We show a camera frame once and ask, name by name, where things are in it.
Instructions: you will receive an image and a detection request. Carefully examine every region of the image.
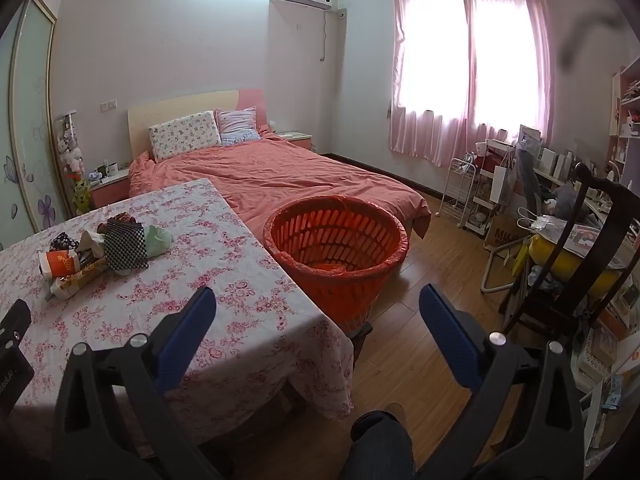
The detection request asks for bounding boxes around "white floral pillow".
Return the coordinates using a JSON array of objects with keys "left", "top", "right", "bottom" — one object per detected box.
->
[{"left": 148, "top": 111, "right": 222, "bottom": 163}]

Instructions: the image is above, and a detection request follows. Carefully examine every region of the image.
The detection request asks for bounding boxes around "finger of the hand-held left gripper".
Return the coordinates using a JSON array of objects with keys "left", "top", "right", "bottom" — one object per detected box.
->
[{"left": 0, "top": 299, "right": 32, "bottom": 361}]

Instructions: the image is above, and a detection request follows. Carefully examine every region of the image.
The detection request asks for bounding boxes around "white wire cart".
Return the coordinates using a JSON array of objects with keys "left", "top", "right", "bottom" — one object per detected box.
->
[{"left": 440, "top": 157, "right": 488, "bottom": 236}]

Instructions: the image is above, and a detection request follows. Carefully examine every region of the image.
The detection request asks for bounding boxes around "black white checkered pouch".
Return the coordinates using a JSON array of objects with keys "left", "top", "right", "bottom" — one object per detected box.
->
[{"left": 106, "top": 220, "right": 149, "bottom": 272}]

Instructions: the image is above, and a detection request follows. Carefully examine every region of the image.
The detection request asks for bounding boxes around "person's jeans leg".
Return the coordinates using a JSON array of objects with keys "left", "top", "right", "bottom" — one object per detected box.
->
[{"left": 340, "top": 402, "right": 416, "bottom": 480}]

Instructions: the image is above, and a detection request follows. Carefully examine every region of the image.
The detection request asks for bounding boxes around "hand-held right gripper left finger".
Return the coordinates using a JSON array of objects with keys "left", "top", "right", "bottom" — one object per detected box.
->
[{"left": 51, "top": 286, "right": 221, "bottom": 480}]

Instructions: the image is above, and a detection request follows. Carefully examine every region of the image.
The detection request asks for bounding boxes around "clear plush toy tower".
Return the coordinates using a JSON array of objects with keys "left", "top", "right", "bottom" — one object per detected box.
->
[{"left": 54, "top": 110, "right": 86, "bottom": 181}]

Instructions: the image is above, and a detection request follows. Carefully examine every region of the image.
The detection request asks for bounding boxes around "cream and pink headboard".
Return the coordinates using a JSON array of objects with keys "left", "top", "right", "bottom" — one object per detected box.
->
[{"left": 126, "top": 88, "right": 266, "bottom": 161}]

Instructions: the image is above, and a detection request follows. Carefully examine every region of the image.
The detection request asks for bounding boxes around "black floral cloth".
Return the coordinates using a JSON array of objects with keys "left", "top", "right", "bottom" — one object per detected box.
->
[{"left": 50, "top": 232, "right": 81, "bottom": 253}]

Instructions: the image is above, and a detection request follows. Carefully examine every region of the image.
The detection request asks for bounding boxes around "green yellow plush toy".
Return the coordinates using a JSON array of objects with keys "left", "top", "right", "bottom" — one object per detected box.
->
[{"left": 72, "top": 177, "right": 92, "bottom": 213}]

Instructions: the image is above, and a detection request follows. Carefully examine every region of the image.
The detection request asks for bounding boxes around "orange plastic laundry basket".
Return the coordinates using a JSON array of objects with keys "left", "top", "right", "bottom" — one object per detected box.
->
[{"left": 263, "top": 195, "right": 410, "bottom": 333}]

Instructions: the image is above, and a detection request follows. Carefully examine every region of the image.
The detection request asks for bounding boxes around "bed with salmon duvet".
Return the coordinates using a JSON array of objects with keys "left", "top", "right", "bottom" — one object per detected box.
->
[{"left": 127, "top": 132, "right": 432, "bottom": 241}]

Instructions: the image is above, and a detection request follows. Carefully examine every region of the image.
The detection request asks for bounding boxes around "pink striped pillow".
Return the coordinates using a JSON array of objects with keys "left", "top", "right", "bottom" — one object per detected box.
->
[{"left": 215, "top": 106, "right": 262, "bottom": 147}]

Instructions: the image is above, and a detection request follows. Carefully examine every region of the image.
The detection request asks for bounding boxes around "beige snack packet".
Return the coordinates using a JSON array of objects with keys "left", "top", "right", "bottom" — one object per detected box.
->
[{"left": 52, "top": 257, "right": 108, "bottom": 301}]

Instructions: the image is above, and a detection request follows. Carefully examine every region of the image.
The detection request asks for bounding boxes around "dark wooden chair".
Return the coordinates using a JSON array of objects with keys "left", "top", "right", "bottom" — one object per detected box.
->
[{"left": 502, "top": 162, "right": 640, "bottom": 361}]

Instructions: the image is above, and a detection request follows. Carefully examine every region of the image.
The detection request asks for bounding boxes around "air conditioner pipe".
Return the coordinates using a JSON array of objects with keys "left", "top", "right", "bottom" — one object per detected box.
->
[{"left": 320, "top": 9, "right": 347, "bottom": 63}]

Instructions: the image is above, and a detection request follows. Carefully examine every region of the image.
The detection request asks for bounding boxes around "brown paper bag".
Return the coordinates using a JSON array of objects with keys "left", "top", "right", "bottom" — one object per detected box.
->
[{"left": 482, "top": 212, "right": 523, "bottom": 261}]

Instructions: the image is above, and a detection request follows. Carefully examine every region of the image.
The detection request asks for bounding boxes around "pink white nightstand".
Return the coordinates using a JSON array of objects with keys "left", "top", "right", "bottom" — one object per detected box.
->
[
  {"left": 275, "top": 131, "right": 314, "bottom": 152},
  {"left": 87, "top": 167, "right": 131, "bottom": 209}
]

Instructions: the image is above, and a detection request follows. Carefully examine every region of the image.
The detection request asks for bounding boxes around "white paper bag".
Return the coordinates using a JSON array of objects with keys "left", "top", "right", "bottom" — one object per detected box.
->
[{"left": 490, "top": 162, "right": 516, "bottom": 206}]

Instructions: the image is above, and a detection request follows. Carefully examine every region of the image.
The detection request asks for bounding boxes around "pink floral tablecloth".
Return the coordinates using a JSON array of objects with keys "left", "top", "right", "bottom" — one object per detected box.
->
[{"left": 0, "top": 177, "right": 356, "bottom": 461}]

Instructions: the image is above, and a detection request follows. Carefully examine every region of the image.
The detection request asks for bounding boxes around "white pink bookshelf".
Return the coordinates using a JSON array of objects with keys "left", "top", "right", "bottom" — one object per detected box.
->
[{"left": 607, "top": 55, "right": 640, "bottom": 181}]

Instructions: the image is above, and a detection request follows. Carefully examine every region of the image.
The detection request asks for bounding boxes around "yellow basin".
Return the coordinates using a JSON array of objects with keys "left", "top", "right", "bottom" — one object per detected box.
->
[{"left": 525, "top": 232, "right": 626, "bottom": 298}]

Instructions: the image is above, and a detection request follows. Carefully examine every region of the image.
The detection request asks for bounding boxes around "flower-print sliding wardrobe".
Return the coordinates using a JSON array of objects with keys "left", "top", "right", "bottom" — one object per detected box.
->
[{"left": 0, "top": 0, "right": 68, "bottom": 251}]

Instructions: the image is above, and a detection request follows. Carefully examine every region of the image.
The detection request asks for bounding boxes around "grey green sock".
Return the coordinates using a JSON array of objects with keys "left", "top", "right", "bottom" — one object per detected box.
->
[{"left": 144, "top": 225, "right": 174, "bottom": 260}]

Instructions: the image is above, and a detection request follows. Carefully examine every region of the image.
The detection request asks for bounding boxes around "white plastic bag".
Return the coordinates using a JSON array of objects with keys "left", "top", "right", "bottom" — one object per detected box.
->
[{"left": 517, "top": 207, "right": 571, "bottom": 236}]

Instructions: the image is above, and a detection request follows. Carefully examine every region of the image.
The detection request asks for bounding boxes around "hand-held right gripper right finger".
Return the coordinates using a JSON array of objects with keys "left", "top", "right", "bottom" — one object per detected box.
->
[{"left": 415, "top": 284, "right": 601, "bottom": 480}]

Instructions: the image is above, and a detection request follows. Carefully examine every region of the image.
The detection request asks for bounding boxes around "pink curtain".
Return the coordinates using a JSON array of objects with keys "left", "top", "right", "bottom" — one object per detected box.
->
[
  {"left": 389, "top": 0, "right": 473, "bottom": 161},
  {"left": 462, "top": 0, "right": 556, "bottom": 168}
]

